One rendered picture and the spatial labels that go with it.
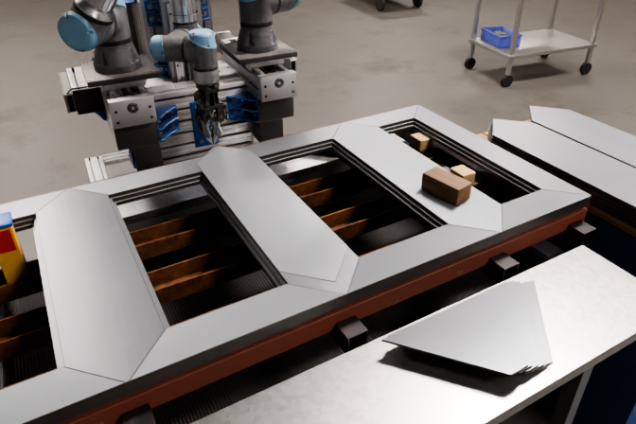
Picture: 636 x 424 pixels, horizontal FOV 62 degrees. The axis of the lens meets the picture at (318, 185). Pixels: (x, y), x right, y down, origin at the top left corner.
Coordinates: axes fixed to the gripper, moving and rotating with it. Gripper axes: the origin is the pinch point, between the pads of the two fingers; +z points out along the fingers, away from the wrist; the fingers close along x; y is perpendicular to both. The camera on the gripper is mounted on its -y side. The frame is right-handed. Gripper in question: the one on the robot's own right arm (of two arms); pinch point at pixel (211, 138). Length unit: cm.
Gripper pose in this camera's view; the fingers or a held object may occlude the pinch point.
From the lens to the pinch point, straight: 176.5
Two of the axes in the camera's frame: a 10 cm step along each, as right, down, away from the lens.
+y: 4.9, 4.5, -7.5
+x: 8.7, -2.5, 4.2
